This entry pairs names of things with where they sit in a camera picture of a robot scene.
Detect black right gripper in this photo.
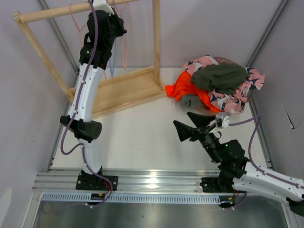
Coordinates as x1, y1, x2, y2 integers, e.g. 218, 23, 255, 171
172, 112, 222, 163

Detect grey shorts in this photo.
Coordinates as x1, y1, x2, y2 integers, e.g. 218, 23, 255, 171
179, 95, 207, 109

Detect pink wire hanger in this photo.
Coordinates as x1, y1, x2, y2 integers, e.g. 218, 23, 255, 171
68, 3, 87, 36
113, 0, 131, 71

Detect blue wire hanger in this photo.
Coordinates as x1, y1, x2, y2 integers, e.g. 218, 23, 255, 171
120, 3, 131, 17
109, 40, 118, 78

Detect pink patterned shorts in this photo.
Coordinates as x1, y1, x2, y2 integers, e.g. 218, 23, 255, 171
183, 56, 265, 114

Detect dark olive shorts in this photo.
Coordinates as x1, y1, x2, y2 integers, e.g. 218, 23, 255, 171
190, 63, 249, 95

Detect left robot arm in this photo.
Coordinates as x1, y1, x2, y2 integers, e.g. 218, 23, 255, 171
60, 9, 127, 190

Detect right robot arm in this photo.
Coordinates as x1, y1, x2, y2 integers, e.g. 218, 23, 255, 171
173, 112, 304, 216

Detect wooden clothes rack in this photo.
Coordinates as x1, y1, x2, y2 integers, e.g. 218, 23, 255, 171
13, 0, 166, 118

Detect pink translucent plastic basin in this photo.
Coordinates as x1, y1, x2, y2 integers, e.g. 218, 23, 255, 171
214, 57, 237, 64

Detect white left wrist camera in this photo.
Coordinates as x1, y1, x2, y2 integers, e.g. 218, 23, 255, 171
92, 0, 114, 15

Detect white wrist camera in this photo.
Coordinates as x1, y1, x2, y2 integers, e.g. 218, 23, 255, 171
92, 0, 114, 15
209, 112, 230, 133

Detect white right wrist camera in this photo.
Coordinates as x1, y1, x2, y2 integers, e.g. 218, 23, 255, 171
209, 112, 230, 133

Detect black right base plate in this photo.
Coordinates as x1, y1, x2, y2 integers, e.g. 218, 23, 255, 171
199, 177, 237, 193

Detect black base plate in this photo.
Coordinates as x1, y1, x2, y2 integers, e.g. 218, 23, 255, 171
199, 177, 237, 193
76, 173, 119, 191

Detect aluminium mounting rail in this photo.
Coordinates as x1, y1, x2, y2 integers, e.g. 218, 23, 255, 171
32, 168, 281, 196

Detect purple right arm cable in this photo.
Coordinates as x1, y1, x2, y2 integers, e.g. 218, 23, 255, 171
222, 115, 304, 211

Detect white slotted cable duct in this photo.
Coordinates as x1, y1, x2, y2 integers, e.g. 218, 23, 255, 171
42, 191, 221, 205

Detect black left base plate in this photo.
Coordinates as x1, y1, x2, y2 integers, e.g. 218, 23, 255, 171
76, 173, 119, 191

